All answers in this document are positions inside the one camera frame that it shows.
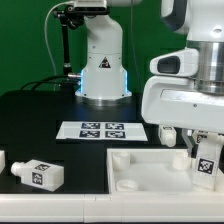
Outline white square tabletop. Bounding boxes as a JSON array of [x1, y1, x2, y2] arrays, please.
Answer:
[[106, 147, 224, 195]]

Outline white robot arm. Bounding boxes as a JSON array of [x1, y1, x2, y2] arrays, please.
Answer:
[[75, 0, 224, 134]]

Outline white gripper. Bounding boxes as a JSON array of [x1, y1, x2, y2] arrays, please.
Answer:
[[141, 76, 224, 156]]

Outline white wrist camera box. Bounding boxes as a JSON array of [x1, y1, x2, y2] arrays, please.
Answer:
[[149, 48, 199, 77]]

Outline grey cable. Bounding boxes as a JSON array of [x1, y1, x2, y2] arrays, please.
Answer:
[[44, 1, 75, 92]]

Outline white front fence rail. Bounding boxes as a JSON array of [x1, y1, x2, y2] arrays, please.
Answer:
[[0, 194, 224, 223]]

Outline white marker tag sheet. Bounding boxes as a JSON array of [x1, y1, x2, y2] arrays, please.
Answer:
[[56, 121, 147, 141]]

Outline black cables bundle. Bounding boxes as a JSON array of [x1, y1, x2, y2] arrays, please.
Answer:
[[19, 75, 81, 92]]

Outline black camera stand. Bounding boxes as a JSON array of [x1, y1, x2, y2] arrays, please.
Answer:
[[52, 4, 88, 88]]

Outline white left fence piece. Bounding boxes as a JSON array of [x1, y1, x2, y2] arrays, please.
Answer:
[[0, 150, 5, 174]]

